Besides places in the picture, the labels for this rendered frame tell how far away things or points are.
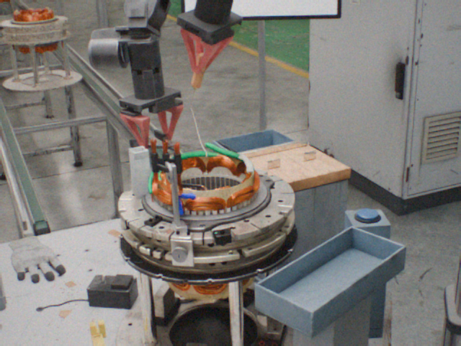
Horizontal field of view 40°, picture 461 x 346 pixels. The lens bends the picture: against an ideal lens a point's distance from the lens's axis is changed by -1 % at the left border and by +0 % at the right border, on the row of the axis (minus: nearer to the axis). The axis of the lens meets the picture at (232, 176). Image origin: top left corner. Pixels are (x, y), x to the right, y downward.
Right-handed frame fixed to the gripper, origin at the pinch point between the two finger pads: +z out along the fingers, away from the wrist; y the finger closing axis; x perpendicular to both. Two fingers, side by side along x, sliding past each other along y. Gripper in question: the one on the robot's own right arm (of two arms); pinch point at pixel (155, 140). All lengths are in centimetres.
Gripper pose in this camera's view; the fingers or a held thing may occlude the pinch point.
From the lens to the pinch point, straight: 124.1
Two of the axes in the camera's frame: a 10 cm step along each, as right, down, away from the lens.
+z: 0.7, 9.1, 4.1
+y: -7.0, 3.4, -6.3
